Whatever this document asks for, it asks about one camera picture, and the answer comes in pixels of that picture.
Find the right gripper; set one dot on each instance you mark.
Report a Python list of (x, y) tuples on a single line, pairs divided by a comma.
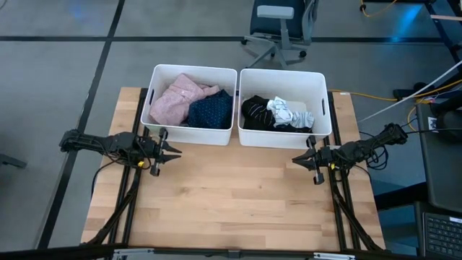
[(323, 159)]

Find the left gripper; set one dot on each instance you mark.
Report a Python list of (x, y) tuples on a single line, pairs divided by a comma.
[(157, 155)]

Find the grey striped sock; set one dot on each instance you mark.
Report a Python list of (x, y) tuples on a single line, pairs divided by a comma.
[(303, 120)]

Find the pink knitted sweater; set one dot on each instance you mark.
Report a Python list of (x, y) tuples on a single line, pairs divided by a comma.
[(173, 101)]

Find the white cloth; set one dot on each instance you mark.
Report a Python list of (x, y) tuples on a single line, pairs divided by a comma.
[(279, 110)]

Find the navy dotted garment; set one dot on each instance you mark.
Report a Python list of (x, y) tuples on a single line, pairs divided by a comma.
[(211, 112)]

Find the black garment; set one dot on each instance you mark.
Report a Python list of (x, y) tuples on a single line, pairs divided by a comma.
[(252, 124)]

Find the black striped sock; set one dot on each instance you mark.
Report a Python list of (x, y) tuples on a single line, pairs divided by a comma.
[(260, 110)]

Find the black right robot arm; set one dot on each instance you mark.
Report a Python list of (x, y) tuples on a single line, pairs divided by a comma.
[(361, 148)]

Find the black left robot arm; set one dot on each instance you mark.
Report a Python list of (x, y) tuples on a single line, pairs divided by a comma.
[(119, 144)]

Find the white perforated plastic bin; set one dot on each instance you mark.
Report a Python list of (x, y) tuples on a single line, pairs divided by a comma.
[(281, 81), (187, 137)]

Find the grey office chair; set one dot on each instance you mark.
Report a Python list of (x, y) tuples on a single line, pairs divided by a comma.
[(278, 21)]

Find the black laptop keyboard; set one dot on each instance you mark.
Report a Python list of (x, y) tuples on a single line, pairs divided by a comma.
[(444, 234)]

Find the grey furniture foot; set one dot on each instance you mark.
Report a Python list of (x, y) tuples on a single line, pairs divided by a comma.
[(12, 161)]

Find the black metal table frame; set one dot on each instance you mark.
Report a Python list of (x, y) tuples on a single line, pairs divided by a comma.
[(198, 255)]

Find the black table leg frame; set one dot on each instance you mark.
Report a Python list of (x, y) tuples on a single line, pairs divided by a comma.
[(438, 25)]

